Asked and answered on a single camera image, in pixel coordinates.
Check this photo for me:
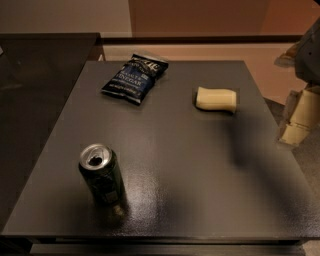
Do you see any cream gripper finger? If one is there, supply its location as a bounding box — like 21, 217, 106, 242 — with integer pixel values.
278, 87, 320, 146

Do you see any yellow sponge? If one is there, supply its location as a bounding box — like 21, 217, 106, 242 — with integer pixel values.
196, 87, 237, 113

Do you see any blue chips bag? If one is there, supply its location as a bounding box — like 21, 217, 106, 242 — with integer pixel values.
101, 54, 169, 105

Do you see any dark green soda can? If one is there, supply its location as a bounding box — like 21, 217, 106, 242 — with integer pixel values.
78, 144, 123, 205

